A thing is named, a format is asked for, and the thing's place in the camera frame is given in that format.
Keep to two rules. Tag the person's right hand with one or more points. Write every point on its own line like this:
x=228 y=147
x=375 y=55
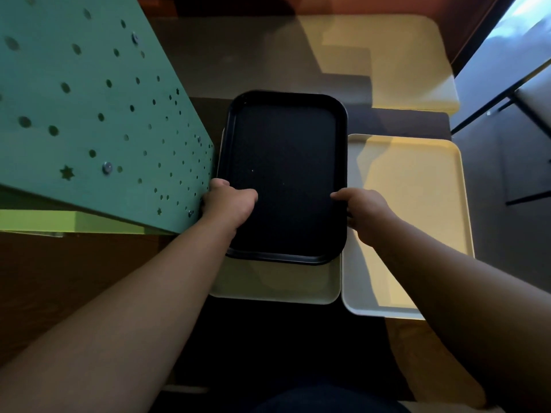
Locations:
x=370 y=215

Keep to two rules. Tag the white cushioned metal chair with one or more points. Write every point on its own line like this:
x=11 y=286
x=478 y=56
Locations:
x=529 y=103

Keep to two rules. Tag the person's left forearm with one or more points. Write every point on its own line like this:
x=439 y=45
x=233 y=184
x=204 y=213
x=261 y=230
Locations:
x=116 y=322

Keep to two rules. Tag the person's dark trousers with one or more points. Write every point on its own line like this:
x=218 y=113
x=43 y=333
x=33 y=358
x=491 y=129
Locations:
x=327 y=402

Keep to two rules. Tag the grey white tray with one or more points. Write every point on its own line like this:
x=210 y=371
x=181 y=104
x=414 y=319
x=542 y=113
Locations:
x=280 y=281

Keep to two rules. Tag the pale yellow tray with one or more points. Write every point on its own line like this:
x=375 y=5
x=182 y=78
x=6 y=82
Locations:
x=413 y=189

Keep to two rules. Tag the person's right forearm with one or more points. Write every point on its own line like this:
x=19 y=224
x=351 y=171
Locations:
x=469 y=309

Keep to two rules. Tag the person's left hand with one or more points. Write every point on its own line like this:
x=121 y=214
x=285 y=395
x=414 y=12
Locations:
x=228 y=206

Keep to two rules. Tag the green perforated metal shelf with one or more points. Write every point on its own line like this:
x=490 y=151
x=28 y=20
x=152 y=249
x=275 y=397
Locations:
x=86 y=116

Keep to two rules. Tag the black tray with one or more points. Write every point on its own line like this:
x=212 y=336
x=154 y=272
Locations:
x=284 y=167

